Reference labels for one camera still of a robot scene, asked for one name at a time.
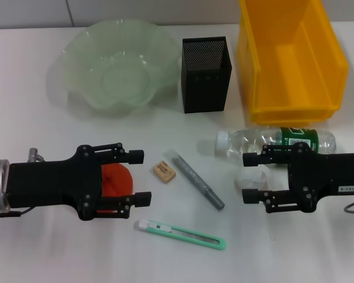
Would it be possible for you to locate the grey marker pen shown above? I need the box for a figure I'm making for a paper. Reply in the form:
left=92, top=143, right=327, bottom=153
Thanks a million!
left=165, top=150, right=226, bottom=212

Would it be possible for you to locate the pale green wavy fruit plate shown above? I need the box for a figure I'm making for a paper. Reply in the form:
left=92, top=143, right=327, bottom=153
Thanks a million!
left=60, top=18, right=181, bottom=110

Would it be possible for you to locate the yellow plastic bin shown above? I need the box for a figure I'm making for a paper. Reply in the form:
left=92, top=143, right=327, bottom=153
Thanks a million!
left=237, top=0, right=349, bottom=124

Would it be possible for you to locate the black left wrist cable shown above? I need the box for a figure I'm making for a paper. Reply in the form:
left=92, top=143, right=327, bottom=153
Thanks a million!
left=0, top=205, right=34, bottom=218

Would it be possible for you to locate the black mesh pen holder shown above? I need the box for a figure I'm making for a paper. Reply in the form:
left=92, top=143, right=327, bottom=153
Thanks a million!
left=181, top=36, right=234, bottom=114

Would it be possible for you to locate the orange fruit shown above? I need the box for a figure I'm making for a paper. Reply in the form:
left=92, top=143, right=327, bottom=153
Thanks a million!
left=101, top=164, right=134, bottom=213

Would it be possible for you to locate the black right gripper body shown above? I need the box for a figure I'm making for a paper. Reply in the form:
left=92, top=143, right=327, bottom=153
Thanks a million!
left=287, top=143, right=354, bottom=212

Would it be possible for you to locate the green utility knife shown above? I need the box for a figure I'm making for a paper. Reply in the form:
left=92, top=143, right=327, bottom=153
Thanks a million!
left=135, top=219, right=227, bottom=251

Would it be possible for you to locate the white paper ball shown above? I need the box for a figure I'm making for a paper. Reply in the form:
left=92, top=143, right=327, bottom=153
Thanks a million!
left=235, top=164, right=272, bottom=190

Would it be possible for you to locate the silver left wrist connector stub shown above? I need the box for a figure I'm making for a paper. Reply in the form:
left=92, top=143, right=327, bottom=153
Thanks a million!
left=28, top=147, right=44, bottom=162

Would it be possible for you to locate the tan eraser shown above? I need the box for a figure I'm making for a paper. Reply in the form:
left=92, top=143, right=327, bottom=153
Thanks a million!
left=152, top=160, right=177, bottom=185

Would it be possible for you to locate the clear green-label water bottle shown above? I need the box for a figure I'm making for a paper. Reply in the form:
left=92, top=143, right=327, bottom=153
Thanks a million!
left=215, top=126, right=337, bottom=169

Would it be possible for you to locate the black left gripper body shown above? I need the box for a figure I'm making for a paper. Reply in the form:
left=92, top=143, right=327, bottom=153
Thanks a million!
left=6, top=144, right=104, bottom=221

